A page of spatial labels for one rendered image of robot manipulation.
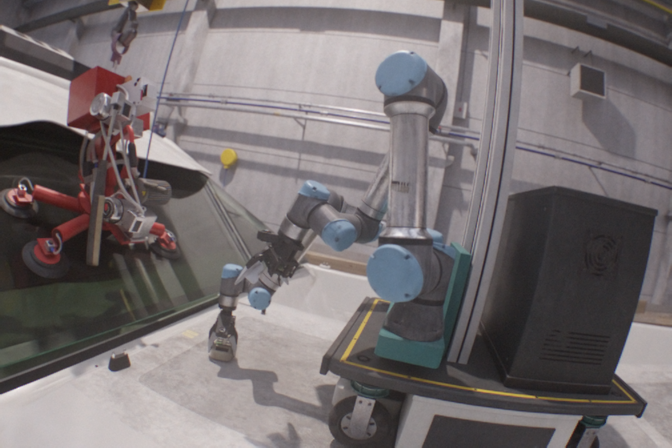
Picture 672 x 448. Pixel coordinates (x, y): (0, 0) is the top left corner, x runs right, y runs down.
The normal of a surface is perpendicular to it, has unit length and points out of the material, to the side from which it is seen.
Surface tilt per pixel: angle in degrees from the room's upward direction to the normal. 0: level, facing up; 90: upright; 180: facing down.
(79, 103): 90
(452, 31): 90
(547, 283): 90
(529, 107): 90
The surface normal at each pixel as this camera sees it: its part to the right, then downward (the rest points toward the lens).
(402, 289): -0.62, 0.00
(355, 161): -0.22, -0.04
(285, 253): -0.69, -0.19
